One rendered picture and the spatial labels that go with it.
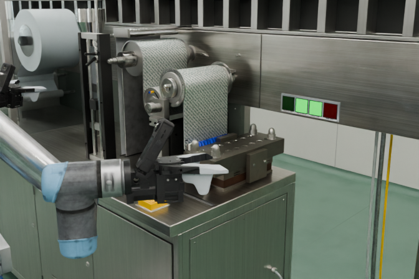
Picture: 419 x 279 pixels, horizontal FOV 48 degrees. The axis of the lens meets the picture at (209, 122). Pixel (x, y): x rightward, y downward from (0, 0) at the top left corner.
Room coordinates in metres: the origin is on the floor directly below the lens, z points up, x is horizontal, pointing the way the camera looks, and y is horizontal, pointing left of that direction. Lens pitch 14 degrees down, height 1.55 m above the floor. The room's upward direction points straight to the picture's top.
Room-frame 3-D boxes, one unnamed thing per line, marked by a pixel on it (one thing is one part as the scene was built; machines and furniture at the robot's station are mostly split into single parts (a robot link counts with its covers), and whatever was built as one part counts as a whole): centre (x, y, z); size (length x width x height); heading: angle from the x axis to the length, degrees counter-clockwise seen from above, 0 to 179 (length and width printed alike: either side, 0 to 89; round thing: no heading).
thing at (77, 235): (0.87, 0.27, 1.12); 0.11 x 0.08 x 0.11; 12
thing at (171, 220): (2.41, 0.78, 0.88); 2.52 x 0.66 x 0.04; 45
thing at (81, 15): (2.30, 0.57, 1.50); 0.14 x 0.14 x 0.06
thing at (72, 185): (0.86, 0.27, 1.21); 0.11 x 0.08 x 0.09; 102
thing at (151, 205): (1.44, 0.19, 0.91); 0.07 x 0.07 x 0.02; 45
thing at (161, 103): (1.71, 0.19, 1.05); 0.06 x 0.05 x 0.31; 135
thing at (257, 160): (1.65, -0.18, 0.97); 0.10 x 0.03 x 0.11; 135
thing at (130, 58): (1.88, 0.33, 1.34); 0.06 x 0.06 x 0.06; 45
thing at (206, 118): (1.76, 0.01, 1.11); 0.23 x 0.01 x 0.18; 135
